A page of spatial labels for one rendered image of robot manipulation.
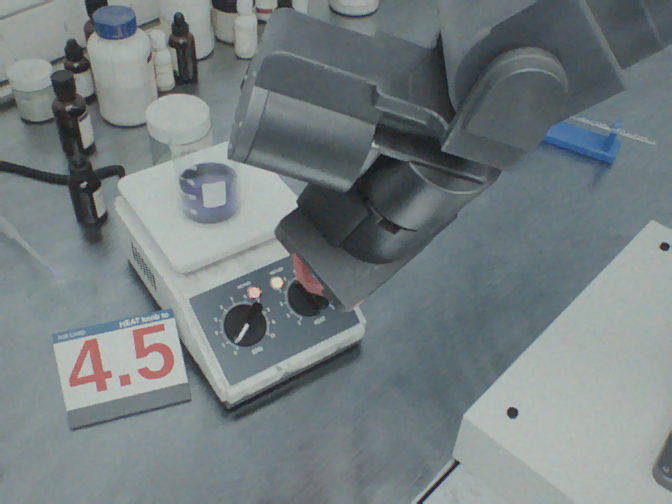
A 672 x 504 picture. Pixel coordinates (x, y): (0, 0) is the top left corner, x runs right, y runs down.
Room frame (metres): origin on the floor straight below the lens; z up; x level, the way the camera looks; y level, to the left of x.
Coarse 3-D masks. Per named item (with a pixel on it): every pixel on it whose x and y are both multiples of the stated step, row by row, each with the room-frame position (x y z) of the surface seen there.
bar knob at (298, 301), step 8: (296, 280) 0.41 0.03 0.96; (296, 288) 0.41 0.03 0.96; (304, 288) 0.40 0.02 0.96; (288, 296) 0.40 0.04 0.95; (296, 296) 0.40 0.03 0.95; (304, 296) 0.40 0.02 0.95; (312, 296) 0.40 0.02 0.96; (320, 296) 0.40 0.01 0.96; (296, 304) 0.40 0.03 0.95; (304, 304) 0.40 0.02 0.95; (312, 304) 0.40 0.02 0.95; (320, 304) 0.39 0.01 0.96; (328, 304) 0.39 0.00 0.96; (304, 312) 0.39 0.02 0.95; (312, 312) 0.39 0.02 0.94; (320, 312) 0.40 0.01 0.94
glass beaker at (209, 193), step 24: (192, 120) 0.48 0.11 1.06; (216, 120) 0.48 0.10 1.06; (168, 144) 0.45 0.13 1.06; (192, 144) 0.48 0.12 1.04; (216, 144) 0.48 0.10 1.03; (192, 168) 0.43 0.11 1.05; (216, 168) 0.44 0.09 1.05; (240, 168) 0.46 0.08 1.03; (192, 192) 0.43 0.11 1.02; (216, 192) 0.44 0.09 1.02; (240, 192) 0.45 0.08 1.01; (192, 216) 0.43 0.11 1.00; (216, 216) 0.43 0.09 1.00
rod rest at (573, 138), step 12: (552, 132) 0.70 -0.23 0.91; (564, 132) 0.70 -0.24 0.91; (576, 132) 0.70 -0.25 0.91; (588, 132) 0.71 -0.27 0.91; (612, 132) 0.67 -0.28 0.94; (564, 144) 0.69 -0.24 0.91; (576, 144) 0.68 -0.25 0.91; (588, 144) 0.68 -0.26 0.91; (600, 144) 0.68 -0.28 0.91; (612, 144) 0.67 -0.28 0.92; (588, 156) 0.67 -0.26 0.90; (600, 156) 0.67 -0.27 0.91; (612, 156) 0.67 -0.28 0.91
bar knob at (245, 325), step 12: (228, 312) 0.38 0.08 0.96; (240, 312) 0.38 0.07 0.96; (252, 312) 0.37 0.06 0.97; (228, 324) 0.37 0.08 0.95; (240, 324) 0.36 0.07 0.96; (252, 324) 0.36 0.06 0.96; (264, 324) 0.38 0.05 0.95; (228, 336) 0.36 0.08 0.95; (240, 336) 0.35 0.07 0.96; (252, 336) 0.36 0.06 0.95
